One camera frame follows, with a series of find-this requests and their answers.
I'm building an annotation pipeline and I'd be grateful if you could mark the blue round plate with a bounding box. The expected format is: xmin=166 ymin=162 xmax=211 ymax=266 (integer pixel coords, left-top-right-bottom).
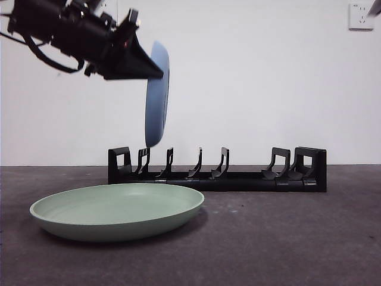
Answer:
xmin=144 ymin=40 xmax=170 ymax=148

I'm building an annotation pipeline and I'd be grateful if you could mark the pale green round plate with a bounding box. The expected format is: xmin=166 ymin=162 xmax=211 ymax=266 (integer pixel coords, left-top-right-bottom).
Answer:
xmin=29 ymin=183 xmax=205 ymax=243

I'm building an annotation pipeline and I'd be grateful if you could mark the black plastic plate rack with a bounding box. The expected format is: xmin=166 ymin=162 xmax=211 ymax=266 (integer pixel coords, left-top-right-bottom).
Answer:
xmin=107 ymin=146 xmax=327 ymax=193

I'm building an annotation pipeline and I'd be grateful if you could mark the black cable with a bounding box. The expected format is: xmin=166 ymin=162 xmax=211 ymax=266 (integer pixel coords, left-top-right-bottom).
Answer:
xmin=25 ymin=34 xmax=86 ymax=74

